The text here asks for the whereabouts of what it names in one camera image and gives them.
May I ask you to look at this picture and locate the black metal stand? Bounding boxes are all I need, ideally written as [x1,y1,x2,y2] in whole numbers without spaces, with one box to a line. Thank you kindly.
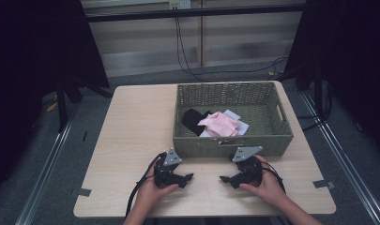
[55,76,68,133]
[313,59,325,121]

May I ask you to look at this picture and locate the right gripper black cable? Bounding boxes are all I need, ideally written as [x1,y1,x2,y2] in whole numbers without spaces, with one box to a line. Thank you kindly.
[260,160,287,195]

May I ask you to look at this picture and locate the black floor cable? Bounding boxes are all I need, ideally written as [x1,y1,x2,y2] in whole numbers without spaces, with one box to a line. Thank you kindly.
[296,83,333,132]

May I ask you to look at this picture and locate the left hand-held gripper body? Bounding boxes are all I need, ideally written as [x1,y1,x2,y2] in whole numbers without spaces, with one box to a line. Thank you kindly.
[153,147,183,189]

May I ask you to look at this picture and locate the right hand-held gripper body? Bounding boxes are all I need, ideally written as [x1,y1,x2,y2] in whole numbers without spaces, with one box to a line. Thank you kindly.
[231,145,264,188]

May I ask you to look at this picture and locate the pink cloth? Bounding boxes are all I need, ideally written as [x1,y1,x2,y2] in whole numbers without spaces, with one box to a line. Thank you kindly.
[197,112,242,138]

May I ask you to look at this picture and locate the metal floor rail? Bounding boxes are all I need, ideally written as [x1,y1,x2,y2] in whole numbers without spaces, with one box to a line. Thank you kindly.
[14,102,80,225]
[299,90,380,225]

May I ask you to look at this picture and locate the person's left hand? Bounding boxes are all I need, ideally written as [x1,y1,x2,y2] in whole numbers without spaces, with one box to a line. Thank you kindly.
[135,167,180,214]

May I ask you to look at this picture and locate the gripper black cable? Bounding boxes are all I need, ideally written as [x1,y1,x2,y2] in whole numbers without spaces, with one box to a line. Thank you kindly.
[260,160,287,195]
[125,151,168,218]

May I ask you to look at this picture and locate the person's right hand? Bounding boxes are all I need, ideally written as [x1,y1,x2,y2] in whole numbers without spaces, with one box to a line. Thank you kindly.
[239,155,289,208]

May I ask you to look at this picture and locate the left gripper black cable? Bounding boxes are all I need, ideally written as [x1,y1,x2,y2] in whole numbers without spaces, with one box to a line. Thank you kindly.
[125,151,168,218]

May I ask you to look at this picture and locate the grey tape piece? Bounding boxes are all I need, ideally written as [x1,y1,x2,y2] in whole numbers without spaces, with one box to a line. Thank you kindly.
[312,179,336,189]
[76,187,93,198]

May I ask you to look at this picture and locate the black wall cable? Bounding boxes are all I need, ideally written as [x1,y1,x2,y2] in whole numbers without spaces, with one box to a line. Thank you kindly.
[175,17,289,83]

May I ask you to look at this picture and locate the white power outlet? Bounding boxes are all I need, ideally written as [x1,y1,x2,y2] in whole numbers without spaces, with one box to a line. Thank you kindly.
[168,0,192,10]

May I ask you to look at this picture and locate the white cloth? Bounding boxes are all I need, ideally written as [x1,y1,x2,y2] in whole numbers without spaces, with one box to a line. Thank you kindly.
[199,109,251,139]

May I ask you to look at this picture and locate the black cloth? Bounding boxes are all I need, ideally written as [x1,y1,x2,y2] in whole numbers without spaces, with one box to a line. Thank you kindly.
[181,108,213,137]

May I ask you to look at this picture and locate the black curtain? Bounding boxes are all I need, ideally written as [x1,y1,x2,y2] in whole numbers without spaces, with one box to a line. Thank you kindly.
[0,0,111,201]
[284,0,380,158]

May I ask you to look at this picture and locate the green woven basket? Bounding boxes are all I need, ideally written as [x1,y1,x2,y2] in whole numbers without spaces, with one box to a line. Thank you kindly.
[172,81,295,158]

